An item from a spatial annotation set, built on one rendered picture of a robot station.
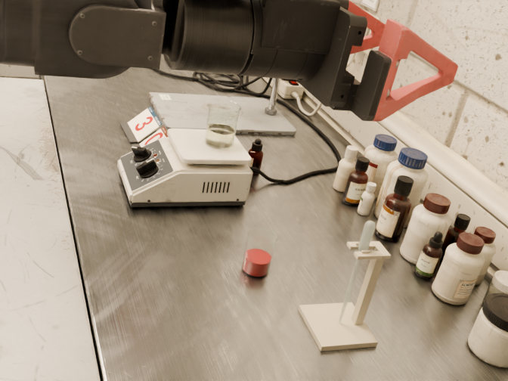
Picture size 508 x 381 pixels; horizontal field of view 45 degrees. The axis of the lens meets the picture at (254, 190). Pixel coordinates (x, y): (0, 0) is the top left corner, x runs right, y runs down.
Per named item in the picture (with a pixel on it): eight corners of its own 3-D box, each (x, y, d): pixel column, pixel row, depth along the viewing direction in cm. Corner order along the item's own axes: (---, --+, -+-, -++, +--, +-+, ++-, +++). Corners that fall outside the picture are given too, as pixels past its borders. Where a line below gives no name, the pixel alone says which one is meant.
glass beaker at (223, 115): (224, 138, 108) (232, 94, 105) (239, 152, 104) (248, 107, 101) (193, 140, 105) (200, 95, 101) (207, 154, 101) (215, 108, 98)
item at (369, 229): (356, 252, 76) (366, 221, 74) (366, 252, 76) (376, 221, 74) (359, 255, 75) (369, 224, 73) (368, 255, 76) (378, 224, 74)
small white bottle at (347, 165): (343, 194, 117) (355, 153, 113) (329, 187, 118) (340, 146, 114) (352, 190, 119) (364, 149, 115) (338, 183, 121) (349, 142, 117)
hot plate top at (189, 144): (181, 164, 97) (182, 159, 97) (165, 132, 107) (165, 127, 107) (252, 165, 102) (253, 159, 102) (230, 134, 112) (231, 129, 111)
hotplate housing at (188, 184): (128, 209, 98) (133, 165, 94) (116, 171, 108) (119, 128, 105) (258, 207, 106) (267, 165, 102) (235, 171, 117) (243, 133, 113)
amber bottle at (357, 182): (339, 196, 115) (351, 154, 111) (355, 196, 117) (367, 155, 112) (347, 207, 112) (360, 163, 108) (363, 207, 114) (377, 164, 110)
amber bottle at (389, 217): (391, 227, 109) (410, 172, 103) (404, 242, 105) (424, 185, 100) (370, 228, 107) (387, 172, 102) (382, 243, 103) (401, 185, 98)
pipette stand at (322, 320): (320, 351, 77) (346, 267, 71) (297, 309, 83) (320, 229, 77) (376, 346, 80) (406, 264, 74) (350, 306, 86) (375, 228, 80)
